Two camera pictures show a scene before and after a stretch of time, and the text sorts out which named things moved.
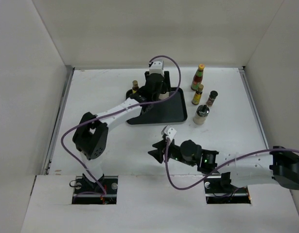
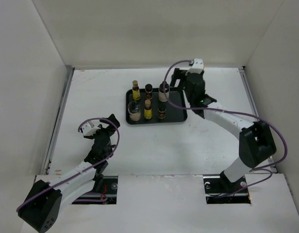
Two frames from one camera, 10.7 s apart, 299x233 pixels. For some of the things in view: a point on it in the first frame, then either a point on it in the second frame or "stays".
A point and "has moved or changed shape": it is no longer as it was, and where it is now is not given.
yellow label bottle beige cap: (135, 86) stays
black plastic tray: (171, 109) stays
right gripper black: (158, 154) to (179, 74)
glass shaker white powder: (162, 96) has moved or changed shape
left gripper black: (166, 86) to (108, 129)
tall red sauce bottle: (197, 77) has moved or changed shape
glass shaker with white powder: (202, 111) has moved or changed shape
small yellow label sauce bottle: (197, 95) has moved or changed shape
